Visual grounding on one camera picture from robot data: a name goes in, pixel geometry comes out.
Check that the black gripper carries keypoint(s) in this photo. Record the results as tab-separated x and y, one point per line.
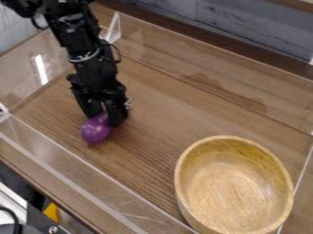
93	83

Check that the purple toy eggplant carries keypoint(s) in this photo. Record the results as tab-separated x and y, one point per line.
95	130

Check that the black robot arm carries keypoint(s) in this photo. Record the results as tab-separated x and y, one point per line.
69	19

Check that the brown wooden bowl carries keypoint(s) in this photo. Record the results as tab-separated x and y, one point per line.
232	187

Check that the yellow black equipment base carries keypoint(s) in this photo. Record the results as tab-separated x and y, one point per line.
26	212

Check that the clear acrylic corner bracket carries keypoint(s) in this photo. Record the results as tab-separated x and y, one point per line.
111	33

